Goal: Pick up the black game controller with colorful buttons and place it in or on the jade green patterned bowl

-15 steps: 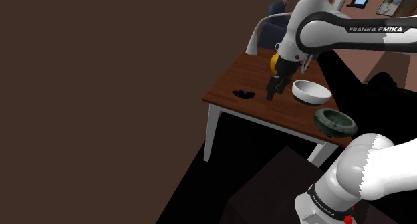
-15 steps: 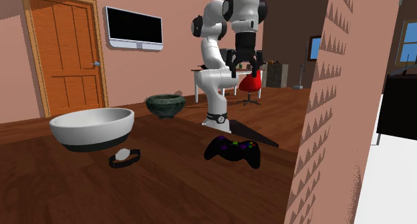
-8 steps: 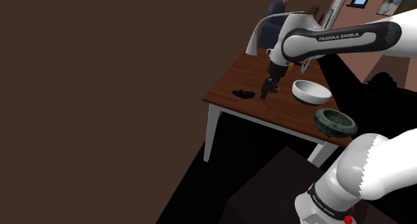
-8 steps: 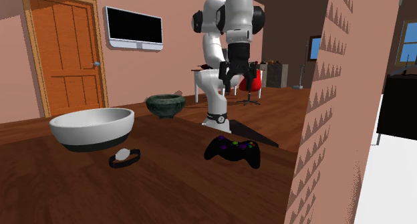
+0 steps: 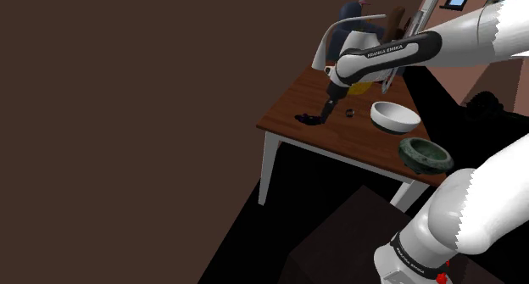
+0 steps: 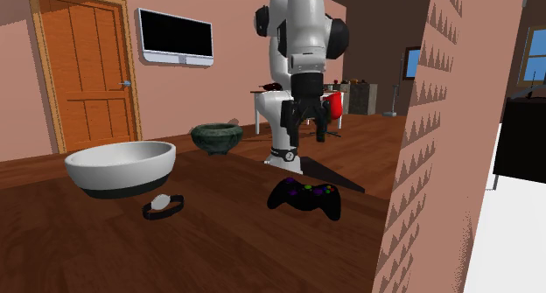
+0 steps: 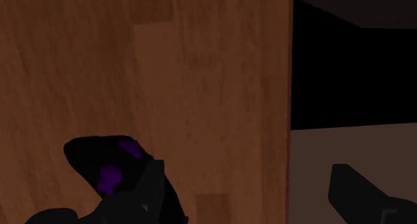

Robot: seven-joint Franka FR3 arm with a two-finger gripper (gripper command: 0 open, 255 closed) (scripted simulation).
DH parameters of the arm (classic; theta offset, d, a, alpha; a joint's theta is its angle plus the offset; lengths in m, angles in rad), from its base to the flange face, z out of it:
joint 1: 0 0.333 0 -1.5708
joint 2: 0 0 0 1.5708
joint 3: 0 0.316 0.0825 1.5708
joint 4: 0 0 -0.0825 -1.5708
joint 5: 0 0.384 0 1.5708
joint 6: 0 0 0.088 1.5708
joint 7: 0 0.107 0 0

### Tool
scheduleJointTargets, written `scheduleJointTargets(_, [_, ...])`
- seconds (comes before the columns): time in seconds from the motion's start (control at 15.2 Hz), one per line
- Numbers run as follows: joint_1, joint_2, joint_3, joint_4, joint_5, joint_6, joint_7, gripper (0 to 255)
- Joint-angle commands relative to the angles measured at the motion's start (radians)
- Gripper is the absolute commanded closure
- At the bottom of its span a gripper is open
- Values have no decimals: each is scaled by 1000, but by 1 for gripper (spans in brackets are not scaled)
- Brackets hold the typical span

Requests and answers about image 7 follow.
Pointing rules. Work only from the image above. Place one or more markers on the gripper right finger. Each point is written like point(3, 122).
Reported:
point(355, 192)

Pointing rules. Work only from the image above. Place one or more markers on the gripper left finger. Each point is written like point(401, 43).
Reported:
point(130, 207)

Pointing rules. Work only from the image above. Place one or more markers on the black object with purple patches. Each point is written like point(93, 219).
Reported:
point(86, 155)

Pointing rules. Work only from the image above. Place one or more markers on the brown wooden table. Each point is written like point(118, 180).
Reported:
point(208, 86)

